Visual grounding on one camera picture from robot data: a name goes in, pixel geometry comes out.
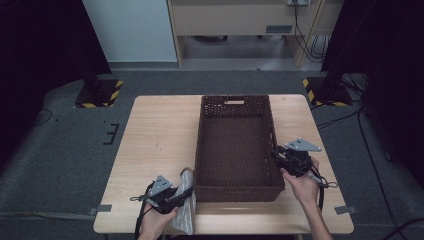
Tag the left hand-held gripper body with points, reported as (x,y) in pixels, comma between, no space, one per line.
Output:
(160,185)

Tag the black yellow striped stand base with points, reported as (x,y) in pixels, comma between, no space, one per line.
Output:
(328,93)
(100,95)

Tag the beige wooden desk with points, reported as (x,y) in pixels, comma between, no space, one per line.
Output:
(233,18)

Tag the person's left hand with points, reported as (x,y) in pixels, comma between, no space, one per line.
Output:
(155,225)

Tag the white power strip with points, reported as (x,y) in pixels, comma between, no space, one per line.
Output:
(297,2)

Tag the grey striped cloth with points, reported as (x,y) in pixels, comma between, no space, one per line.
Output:
(186,216)

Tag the grey desk label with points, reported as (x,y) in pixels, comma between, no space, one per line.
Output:
(279,29)

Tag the brown woven basket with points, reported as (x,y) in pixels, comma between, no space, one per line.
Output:
(237,156)

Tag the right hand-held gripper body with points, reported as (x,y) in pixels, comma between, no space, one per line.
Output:
(298,161)

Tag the grey tape strip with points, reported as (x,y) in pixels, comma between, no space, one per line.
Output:
(345,210)
(100,209)

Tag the person's right hand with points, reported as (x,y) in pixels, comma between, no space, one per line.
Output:
(303,188)

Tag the black curtain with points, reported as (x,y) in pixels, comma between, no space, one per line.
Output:
(40,43)
(386,43)

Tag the white partition panel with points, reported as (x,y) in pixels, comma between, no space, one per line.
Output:
(130,30)

